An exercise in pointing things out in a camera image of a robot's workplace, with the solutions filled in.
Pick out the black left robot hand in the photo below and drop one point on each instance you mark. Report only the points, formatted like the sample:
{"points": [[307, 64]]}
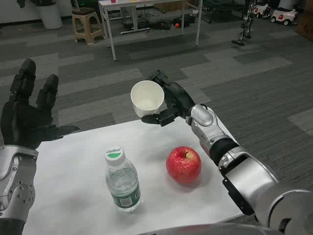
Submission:
{"points": [[22, 122]]}

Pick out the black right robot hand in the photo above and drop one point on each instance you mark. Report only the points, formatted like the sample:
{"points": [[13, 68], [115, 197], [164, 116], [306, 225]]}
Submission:
{"points": [[178, 98]]}

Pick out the white paper cup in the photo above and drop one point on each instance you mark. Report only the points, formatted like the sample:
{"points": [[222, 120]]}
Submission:
{"points": [[146, 98]]}

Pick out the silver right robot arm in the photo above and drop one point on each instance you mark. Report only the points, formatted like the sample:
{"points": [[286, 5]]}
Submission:
{"points": [[249, 173]]}

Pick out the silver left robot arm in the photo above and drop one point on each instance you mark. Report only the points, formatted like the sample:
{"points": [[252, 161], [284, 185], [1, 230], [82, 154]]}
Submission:
{"points": [[14, 186]]}

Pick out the red apple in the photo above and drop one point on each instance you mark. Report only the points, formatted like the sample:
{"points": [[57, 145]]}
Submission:
{"points": [[183, 166]]}

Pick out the black equipment pile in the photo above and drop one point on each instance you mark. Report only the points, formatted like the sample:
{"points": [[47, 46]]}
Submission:
{"points": [[159, 25]]}

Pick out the black bag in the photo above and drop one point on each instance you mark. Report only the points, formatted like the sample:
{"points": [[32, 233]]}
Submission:
{"points": [[189, 20]]}

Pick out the clear water bottle white cap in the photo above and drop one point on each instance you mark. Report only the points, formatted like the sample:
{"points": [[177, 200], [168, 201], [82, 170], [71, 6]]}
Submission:
{"points": [[123, 181]]}

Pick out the white desk with legs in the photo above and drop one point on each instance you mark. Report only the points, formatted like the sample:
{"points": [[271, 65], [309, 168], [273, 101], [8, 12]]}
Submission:
{"points": [[146, 3]]}

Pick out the humanoid robot legs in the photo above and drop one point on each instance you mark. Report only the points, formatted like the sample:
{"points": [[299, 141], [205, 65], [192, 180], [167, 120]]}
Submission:
{"points": [[247, 24]]}

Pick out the white round planter pot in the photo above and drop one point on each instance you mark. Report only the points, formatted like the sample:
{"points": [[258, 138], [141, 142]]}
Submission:
{"points": [[50, 17]]}

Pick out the beige plastic stool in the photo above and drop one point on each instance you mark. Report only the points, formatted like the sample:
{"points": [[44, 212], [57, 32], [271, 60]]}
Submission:
{"points": [[84, 30]]}

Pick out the small white toy car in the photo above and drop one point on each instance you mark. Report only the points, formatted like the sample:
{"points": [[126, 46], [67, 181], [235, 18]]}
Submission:
{"points": [[262, 9]]}

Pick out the large white toy car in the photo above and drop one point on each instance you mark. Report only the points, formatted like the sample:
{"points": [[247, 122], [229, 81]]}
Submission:
{"points": [[283, 16]]}

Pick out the silver robot chest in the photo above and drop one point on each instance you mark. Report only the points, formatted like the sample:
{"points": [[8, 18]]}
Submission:
{"points": [[207, 230]]}

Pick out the brown cardboard box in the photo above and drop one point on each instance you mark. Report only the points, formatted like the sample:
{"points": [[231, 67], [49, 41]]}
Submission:
{"points": [[305, 27]]}

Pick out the white desk pedestal leg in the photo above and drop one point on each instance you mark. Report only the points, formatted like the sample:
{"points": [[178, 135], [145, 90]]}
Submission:
{"points": [[133, 19]]}

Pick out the black folding frame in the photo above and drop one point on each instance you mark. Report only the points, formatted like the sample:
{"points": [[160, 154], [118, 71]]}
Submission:
{"points": [[220, 9]]}

